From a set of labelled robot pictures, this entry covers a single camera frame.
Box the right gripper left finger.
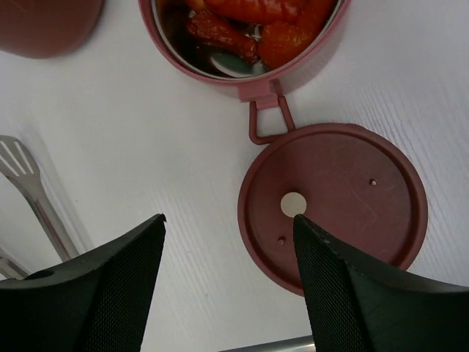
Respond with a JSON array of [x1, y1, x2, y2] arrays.
[[1, 214, 166, 351]]

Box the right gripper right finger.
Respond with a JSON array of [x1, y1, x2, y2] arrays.
[[293, 216, 468, 351]]

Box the metal tongs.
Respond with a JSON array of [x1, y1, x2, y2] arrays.
[[1, 135, 80, 262]]

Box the orange carrot food piece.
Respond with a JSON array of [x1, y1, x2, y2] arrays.
[[257, 22, 318, 70]]

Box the red sausage food piece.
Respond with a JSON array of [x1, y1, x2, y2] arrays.
[[186, 0, 336, 64]]

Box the dark red lunch container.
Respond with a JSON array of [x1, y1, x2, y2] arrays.
[[1, 0, 105, 59]]

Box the pink lunch container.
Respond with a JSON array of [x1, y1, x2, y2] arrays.
[[139, 1, 350, 145]]

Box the right dark red lid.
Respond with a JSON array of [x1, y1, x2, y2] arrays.
[[237, 123, 428, 295]]

